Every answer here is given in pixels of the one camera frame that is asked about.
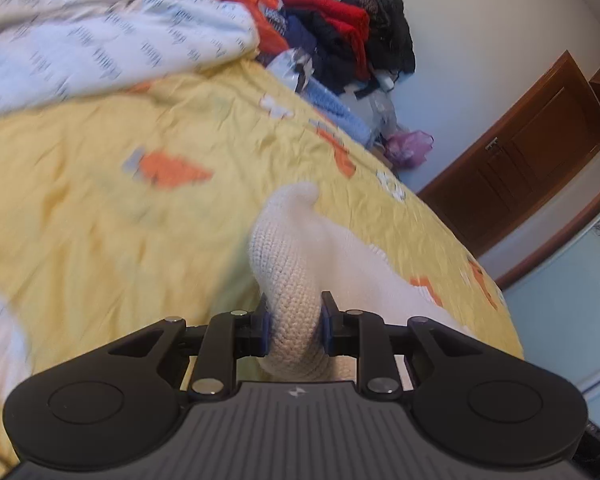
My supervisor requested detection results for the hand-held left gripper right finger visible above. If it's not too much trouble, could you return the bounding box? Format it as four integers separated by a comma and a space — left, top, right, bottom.
320, 291, 483, 401

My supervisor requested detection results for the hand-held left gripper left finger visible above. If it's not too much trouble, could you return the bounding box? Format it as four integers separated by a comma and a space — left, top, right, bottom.
107, 294, 273, 402

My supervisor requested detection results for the white knit sweater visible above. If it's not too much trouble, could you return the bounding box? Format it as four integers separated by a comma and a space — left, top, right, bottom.
249, 182, 481, 391

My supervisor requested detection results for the yellow carrot print bedspread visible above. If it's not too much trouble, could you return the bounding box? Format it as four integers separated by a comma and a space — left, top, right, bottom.
0, 57, 526, 480

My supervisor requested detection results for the pink plastic bag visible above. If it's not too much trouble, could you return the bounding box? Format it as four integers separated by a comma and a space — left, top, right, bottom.
384, 130, 435, 168

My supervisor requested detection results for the light blue knit blanket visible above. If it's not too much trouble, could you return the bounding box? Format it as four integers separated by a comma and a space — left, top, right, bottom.
302, 82, 376, 148

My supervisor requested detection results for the clear plastic bag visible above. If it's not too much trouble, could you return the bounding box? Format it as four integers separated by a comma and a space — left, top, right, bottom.
347, 85, 398, 141

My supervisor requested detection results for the brown wooden door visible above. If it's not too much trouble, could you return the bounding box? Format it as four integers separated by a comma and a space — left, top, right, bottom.
417, 50, 600, 291

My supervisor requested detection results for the white and black bag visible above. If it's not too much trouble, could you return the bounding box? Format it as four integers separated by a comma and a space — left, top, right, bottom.
267, 50, 313, 91

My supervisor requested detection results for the navy garment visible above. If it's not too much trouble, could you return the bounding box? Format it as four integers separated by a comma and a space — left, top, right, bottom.
280, 12, 361, 96

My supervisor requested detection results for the red garment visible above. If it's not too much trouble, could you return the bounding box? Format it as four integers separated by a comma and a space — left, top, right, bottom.
280, 0, 371, 81

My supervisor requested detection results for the white printed quilt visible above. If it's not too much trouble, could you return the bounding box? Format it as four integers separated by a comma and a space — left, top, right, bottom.
0, 0, 261, 121

